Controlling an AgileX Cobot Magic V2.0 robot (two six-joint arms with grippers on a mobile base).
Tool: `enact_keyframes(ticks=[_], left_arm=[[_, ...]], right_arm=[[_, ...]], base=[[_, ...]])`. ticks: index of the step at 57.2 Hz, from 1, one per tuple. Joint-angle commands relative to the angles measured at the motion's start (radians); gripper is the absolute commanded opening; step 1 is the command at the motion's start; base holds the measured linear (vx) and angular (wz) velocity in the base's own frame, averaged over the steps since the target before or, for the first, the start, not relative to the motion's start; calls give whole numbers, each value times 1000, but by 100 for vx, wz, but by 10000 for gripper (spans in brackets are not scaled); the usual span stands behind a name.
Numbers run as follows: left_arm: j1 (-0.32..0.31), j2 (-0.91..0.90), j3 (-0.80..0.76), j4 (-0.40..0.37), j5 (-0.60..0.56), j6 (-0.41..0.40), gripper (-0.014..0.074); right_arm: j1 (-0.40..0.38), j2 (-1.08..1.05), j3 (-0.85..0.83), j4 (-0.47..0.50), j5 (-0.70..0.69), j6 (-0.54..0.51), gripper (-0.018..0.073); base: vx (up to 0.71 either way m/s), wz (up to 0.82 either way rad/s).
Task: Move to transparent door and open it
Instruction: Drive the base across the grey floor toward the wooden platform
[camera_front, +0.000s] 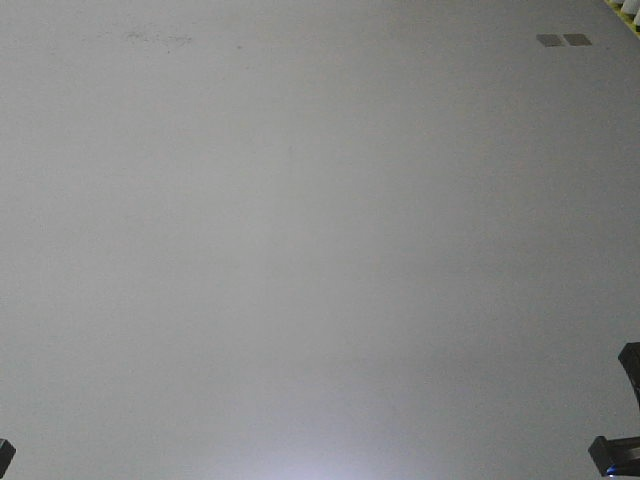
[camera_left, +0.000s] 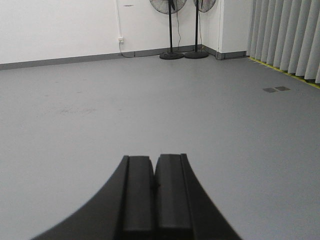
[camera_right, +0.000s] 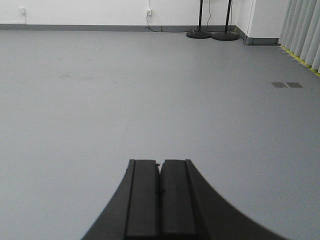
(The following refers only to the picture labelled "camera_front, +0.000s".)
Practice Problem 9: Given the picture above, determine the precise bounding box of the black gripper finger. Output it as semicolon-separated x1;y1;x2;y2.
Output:
588;436;639;476
618;342;640;403
0;439;16;471

